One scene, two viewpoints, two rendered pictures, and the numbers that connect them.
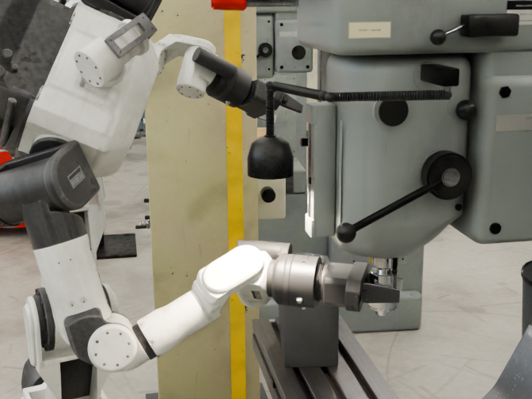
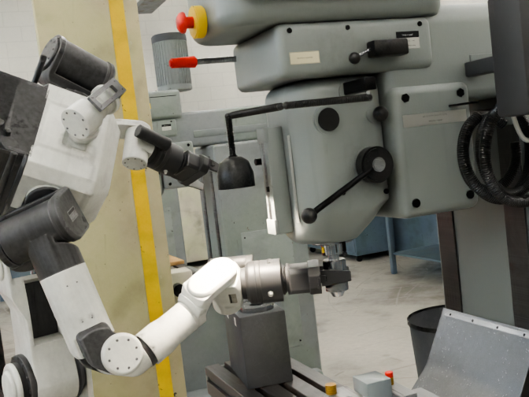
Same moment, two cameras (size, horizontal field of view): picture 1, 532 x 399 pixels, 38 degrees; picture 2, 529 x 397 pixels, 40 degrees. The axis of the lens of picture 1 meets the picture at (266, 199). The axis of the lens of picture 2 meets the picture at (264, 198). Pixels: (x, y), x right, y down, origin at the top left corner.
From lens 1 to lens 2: 36 cm
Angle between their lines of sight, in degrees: 16
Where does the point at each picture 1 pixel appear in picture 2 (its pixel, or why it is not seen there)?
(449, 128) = (369, 130)
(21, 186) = (27, 224)
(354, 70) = (294, 94)
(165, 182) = not seen: hidden behind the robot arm
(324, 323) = (276, 343)
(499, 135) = (406, 131)
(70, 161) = (66, 200)
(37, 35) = (21, 107)
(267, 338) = (223, 375)
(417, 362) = not seen: outside the picture
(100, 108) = (82, 160)
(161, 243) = not seen: hidden behind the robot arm
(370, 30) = (305, 57)
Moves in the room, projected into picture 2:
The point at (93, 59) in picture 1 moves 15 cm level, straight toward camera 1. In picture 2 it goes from (80, 113) to (96, 105)
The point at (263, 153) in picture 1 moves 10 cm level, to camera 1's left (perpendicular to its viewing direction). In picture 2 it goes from (231, 168) to (179, 175)
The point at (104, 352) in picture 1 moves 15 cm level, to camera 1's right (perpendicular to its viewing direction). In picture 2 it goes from (116, 358) to (197, 343)
